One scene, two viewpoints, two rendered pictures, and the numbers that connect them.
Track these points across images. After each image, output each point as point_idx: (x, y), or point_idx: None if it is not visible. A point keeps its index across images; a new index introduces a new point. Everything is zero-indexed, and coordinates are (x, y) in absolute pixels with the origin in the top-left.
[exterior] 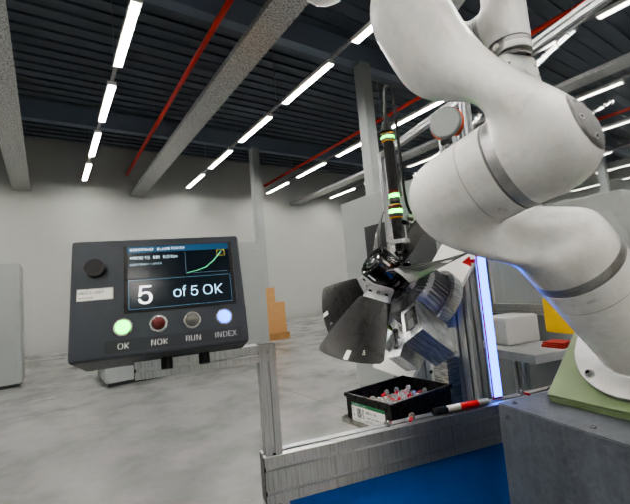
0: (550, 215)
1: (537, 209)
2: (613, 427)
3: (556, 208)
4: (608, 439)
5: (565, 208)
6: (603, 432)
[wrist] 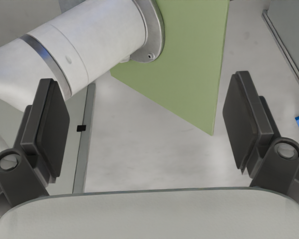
0: (8, 103)
1: (5, 97)
2: (77, 1)
3: (19, 105)
4: (61, 10)
5: (23, 108)
6: (65, 4)
